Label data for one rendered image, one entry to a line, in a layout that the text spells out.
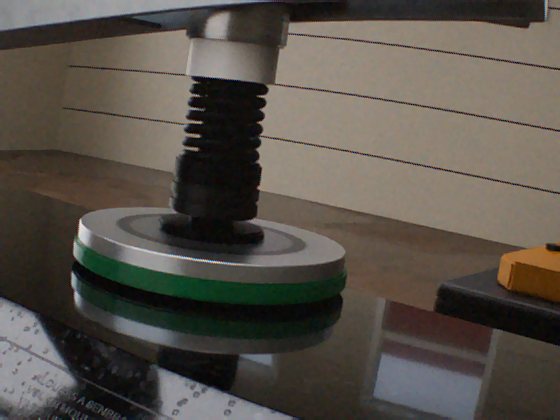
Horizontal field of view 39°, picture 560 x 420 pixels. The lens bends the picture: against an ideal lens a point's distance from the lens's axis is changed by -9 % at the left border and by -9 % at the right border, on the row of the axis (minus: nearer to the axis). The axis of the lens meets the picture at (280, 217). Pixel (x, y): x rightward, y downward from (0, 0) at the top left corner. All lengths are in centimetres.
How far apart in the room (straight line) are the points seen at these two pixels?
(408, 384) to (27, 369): 22
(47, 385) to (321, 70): 715
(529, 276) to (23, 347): 74
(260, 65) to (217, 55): 3
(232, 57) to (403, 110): 657
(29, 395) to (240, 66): 29
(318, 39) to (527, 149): 220
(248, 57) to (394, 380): 27
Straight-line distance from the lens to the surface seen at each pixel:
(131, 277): 58
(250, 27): 62
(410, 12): 68
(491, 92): 689
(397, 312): 63
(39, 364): 49
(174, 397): 43
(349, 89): 742
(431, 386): 47
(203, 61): 63
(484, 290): 108
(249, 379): 44
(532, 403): 47
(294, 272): 59
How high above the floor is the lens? 95
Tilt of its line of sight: 9 degrees down
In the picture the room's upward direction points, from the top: 8 degrees clockwise
